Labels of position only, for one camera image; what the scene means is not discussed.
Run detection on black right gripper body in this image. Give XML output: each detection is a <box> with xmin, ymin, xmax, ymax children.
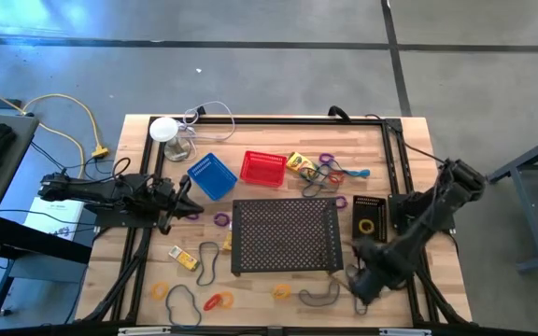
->
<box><xmin>360</xmin><ymin>242</ymin><xmax>410</xmax><ymax>300</ymax></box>

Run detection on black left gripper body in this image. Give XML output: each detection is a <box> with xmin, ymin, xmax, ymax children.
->
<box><xmin>154</xmin><ymin>175</ymin><xmax>192</xmax><ymax>233</ymax></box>

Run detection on blue plastic basket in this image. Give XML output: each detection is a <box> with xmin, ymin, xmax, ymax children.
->
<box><xmin>186</xmin><ymin>152</ymin><xmax>239</xmax><ymax>203</ymax></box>

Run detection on black plastic basket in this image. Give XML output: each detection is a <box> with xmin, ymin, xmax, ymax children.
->
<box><xmin>351</xmin><ymin>194</ymin><xmax>389</xmax><ymax>244</ymax></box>

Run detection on silver aluminium bar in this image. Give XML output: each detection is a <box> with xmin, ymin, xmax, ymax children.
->
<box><xmin>117</xmin><ymin>326</ymin><xmax>173</xmax><ymax>336</ymax></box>
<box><xmin>378</xmin><ymin>328</ymin><xmax>433</xmax><ymax>336</ymax></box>

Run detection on white mushroom table lamp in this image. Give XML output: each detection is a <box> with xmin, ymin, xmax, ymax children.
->
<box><xmin>149</xmin><ymin>116</ymin><xmax>193</xmax><ymax>163</ymax></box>

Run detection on black perforated metal shelf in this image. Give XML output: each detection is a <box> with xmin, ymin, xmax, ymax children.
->
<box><xmin>230</xmin><ymin>197</ymin><xmax>345</xmax><ymax>276</ymax></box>

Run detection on red plastic basket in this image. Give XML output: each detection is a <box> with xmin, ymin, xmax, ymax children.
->
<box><xmin>239</xmin><ymin>149</ymin><xmax>289</xmax><ymax>189</ymax></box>

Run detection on yellow green crayon box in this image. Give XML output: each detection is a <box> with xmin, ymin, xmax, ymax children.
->
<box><xmin>286</xmin><ymin>151</ymin><xmax>319</xmax><ymax>179</ymax></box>

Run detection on white booklet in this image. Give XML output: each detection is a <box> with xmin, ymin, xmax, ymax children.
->
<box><xmin>22</xmin><ymin>195</ymin><xmax>86</xmax><ymax>242</ymax></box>

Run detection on black cable conduit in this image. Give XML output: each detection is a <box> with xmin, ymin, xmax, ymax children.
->
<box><xmin>411</xmin><ymin>260</ymin><xmax>469</xmax><ymax>326</ymax></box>
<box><xmin>79</xmin><ymin>227</ymin><xmax>154</xmax><ymax>324</ymax></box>

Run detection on white cable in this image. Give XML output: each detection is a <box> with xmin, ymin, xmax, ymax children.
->
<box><xmin>182</xmin><ymin>100</ymin><xmax>236</xmax><ymax>144</ymax></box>

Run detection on yellow extension cable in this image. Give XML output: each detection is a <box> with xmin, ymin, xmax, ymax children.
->
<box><xmin>0</xmin><ymin>78</ymin><xmax>110</xmax><ymax>181</ymax></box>

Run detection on thin black cable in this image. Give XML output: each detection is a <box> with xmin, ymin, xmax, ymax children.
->
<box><xmin>364</xmin><ymin>113</ymin><xmax>448</xmax><ymax>163</ymax></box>

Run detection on black power cable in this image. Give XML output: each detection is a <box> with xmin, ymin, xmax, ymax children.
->
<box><xmin>29</xmin><ymin>139</ymin><xmax>133</xmax><ymax>184</ymax></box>

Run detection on black strap loop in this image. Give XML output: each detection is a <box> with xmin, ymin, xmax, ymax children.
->
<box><xmin>327</xmin><ymin>105</ymin><xmax>352</xmax><ymax>122</ymax></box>

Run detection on grey metal cart frame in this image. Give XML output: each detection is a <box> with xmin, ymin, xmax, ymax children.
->
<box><xmin>487</xmin><ymin>128</ymin><xmax>538</xmax><ymax>274</ymax></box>

